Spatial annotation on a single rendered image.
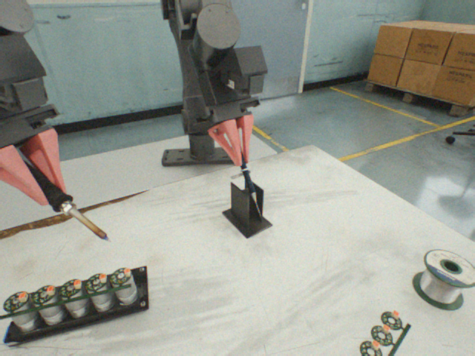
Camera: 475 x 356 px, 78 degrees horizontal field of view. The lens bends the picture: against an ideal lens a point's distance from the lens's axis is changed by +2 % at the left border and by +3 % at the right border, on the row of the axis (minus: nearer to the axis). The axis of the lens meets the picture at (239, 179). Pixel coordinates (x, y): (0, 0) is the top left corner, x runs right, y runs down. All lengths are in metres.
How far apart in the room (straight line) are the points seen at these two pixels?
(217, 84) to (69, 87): 2.56
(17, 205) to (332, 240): 0.60
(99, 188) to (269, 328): 0.45
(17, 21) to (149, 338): 0.36
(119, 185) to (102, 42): 2.31
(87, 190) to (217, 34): 0.43
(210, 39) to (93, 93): 2.61
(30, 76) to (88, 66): 2.60
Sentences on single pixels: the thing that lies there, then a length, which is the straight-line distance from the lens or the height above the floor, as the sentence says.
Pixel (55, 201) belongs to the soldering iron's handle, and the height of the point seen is 0.90.
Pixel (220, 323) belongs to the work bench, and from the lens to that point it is 0.42.
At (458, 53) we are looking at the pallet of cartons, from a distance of 3.66.
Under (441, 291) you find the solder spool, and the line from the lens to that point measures 0.49.
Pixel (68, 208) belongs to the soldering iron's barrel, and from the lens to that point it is 0.40.
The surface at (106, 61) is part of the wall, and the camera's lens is 2.94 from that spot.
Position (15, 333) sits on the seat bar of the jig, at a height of 0.77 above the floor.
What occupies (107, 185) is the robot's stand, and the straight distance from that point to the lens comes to 0.69.
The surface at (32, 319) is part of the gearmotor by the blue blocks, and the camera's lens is 0.45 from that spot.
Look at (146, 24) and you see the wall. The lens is 2.96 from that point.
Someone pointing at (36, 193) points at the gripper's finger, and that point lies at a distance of 0.40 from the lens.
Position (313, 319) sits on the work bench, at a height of 0.75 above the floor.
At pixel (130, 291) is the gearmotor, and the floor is 0.79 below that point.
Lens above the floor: 1.11
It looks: 34 degrees down
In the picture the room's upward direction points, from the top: straight up
